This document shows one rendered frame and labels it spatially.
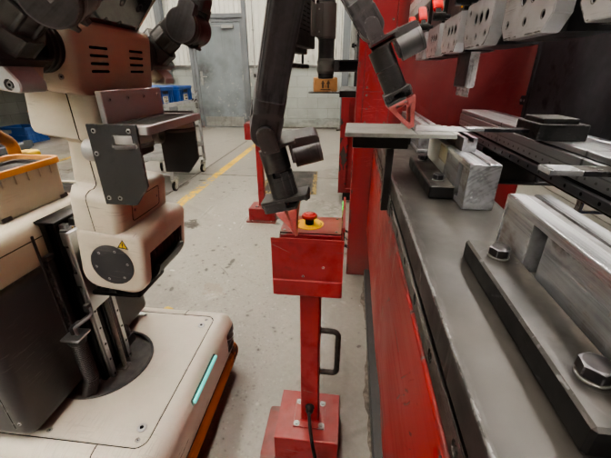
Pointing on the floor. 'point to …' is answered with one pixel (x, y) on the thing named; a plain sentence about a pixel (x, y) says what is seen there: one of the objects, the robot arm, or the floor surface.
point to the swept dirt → (366, 383)
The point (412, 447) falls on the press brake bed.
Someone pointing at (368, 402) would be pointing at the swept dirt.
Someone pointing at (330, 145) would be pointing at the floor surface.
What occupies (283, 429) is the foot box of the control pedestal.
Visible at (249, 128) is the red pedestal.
